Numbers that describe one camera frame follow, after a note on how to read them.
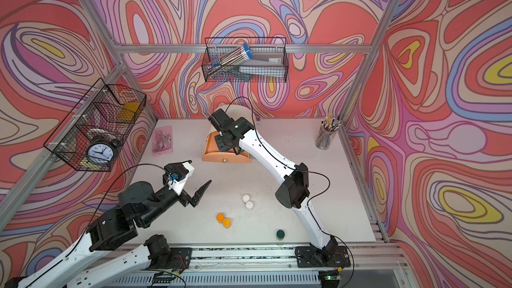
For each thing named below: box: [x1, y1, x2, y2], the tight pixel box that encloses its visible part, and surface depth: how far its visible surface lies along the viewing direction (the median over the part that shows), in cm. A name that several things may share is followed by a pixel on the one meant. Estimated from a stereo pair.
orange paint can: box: [216, 213, 225, 224], surface depth 82 cm
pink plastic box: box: [152, 125, 174, 156], surface depth 110 cm
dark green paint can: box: [276, 229, 285, 241], surface depth 78 cm
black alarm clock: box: [85, 135, 120, 166], surface depth 69 cm
